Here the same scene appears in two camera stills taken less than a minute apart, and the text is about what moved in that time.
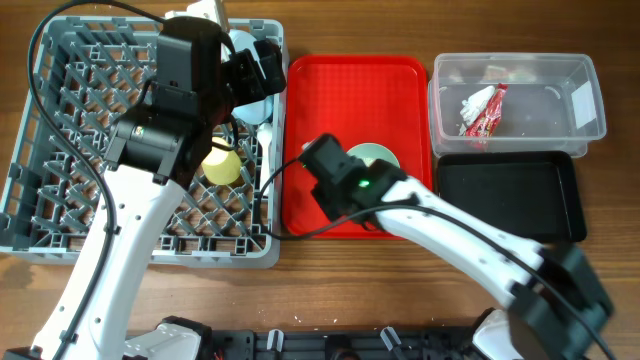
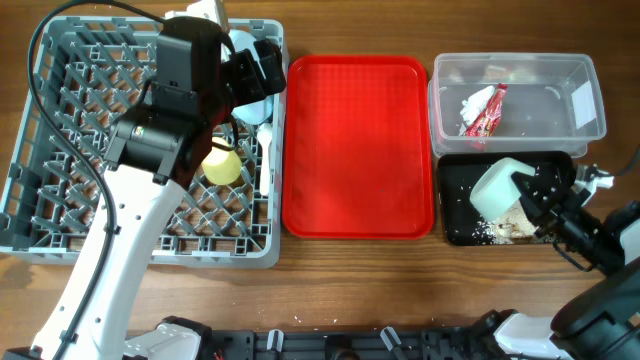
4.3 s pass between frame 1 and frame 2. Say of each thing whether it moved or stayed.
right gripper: moved
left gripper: stayed
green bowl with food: moved
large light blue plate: stayed
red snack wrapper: stayed
